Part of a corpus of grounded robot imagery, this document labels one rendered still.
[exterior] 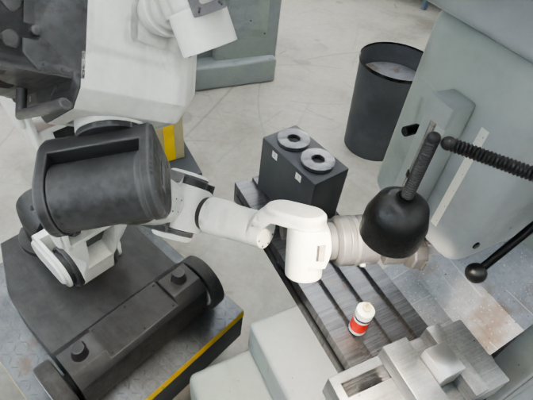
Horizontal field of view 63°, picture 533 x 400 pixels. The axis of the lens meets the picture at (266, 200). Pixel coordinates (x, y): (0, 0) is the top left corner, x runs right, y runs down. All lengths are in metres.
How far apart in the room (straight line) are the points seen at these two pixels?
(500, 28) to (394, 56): 2.56
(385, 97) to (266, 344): 1.89
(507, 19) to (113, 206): 0.47
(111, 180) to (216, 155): 2.29
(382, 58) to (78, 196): 2.66
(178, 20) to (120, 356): 1.06
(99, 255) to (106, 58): 0.89
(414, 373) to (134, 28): 0.77
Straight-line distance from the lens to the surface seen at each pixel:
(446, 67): 0.61
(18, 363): 1.67
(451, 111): 0.56
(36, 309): 1.54
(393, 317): 1.12
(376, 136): 2.86
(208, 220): 0.81
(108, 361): 1.37
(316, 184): 1.08
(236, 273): 2.21
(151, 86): 0.57
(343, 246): 0.73
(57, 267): 1.42
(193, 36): 0.50
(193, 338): 1.58
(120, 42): 0.57
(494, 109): 0.57
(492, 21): 0.52
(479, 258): 1.24
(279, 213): 0.72
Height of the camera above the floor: 1.81
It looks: 45 degrees down
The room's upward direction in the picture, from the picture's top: 8 degrees clockwise
